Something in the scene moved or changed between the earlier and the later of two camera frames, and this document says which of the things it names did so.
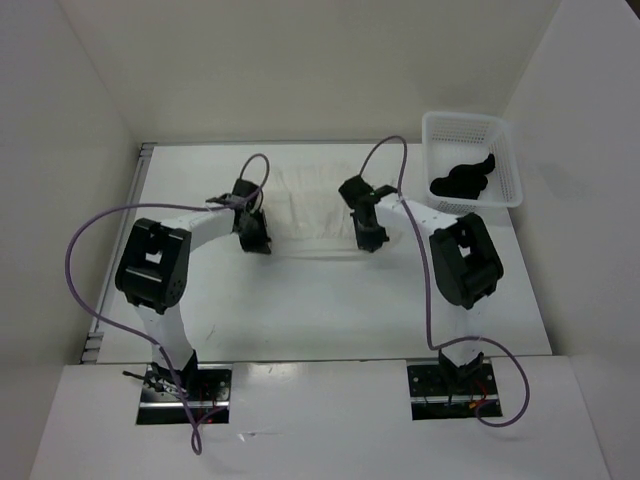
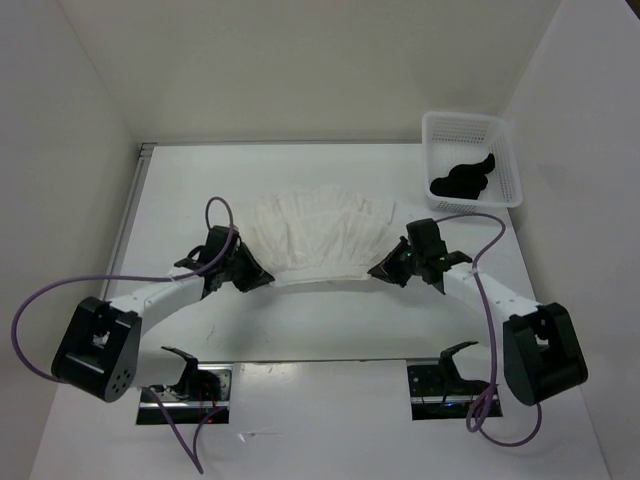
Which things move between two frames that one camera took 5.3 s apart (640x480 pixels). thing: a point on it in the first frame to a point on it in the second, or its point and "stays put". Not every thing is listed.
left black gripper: [259, 243] to [255, 275]
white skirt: [302, 201] to [319, 234]
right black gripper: [371, 243] to [388, 270]
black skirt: [465, 180] stays put
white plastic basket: [451, 140] stays put
